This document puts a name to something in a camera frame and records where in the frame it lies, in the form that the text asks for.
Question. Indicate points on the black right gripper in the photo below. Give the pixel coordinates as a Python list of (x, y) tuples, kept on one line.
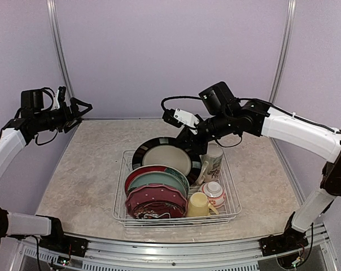
[(191, 141)]

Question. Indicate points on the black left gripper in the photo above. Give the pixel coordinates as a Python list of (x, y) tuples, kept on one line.
[(68, 118)]

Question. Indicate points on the black rimmed cream plate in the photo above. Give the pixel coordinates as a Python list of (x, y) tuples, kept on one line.
[(166, 151)]

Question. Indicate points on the red and teal plate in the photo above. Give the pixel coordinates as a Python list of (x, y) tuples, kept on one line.
[(151, 168)]

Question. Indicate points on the teal flower plate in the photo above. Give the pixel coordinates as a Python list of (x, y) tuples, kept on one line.
[(159, 178)]

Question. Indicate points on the maroon scalloped plate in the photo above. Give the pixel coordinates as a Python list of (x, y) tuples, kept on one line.
[(156, 201)]

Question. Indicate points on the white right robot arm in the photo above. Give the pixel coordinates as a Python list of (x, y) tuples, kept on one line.
[(317, 144)]

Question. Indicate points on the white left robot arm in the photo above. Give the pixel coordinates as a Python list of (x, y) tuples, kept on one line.
[(41, 110)]

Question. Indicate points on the tall white patterned mug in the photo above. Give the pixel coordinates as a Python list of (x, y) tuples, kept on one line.
[(211, 164)]

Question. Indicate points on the white red patterned bowl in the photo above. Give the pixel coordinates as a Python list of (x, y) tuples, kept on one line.
[(215, 193)]

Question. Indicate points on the pale yellow mug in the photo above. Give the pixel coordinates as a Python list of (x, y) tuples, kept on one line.
[(199, 206)]

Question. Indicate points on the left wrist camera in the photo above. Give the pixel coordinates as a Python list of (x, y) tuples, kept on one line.
[(59, 97)]

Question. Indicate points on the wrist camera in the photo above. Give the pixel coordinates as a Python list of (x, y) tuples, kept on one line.
[(180, 117), (59, 97)]

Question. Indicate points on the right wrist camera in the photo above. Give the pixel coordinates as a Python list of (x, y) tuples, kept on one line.
[(180, 117)]

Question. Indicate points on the white wire dish rack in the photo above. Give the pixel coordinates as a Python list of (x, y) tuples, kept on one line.
[(227, 211)]

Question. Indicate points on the left aluminium corner post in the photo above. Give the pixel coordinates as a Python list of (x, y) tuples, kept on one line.
[(55, 31)]

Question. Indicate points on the aluminium corner post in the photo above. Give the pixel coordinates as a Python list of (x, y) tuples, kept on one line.
[(55, 31), (286, 38)]

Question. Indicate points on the right aluminium corner post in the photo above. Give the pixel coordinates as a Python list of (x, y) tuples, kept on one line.
[(286, 38)]

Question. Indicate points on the aluminium front rail frame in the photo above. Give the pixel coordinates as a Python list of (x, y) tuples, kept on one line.
[(242, 254)]

